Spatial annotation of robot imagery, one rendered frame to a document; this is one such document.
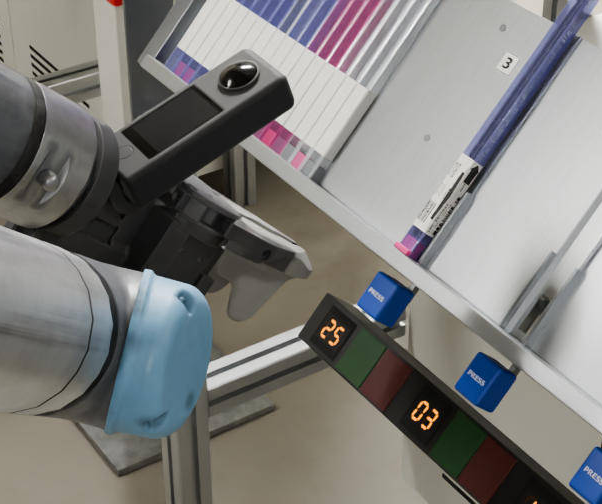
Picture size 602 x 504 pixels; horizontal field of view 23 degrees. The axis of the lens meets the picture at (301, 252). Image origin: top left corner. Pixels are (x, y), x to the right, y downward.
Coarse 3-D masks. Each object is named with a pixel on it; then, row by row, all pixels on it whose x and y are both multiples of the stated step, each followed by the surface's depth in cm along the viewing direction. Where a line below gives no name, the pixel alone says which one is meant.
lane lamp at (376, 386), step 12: (384, 360) 102; (396, 360) 101; (372, 372) 102; (384, 372) 102; (396, 372) 101; (408, 372) 100; (372, 384) 102; (384, 384) 101; (396, 384) 101; (372, 396) 102; (384, 396) 101; (384, 408) 101
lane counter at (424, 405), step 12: (420, 396) 99; (432, 396) 99; (408, 408) 100; (420, 408) 99; (432, 408) 98; (444, 408) 98; (408, 420) 99; (420, 420) 99; (432, 420) 98; (420, 432) 98; (432, 432) 98
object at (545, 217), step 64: (448, 0) 108; (448, 64) 106; (512, 64) 102; (576, 64) 99; (384, 128) 108; (448, 128) 104; (512, 128) 101; (576, 128) 97; (384, 192) 106; (512, 192) 99; (576, 192) 96; (448, 256) 100; (512, 256) 97; (576, 256) 94; (512, 320) 95; (576, 320) 92; (576, 384) 91
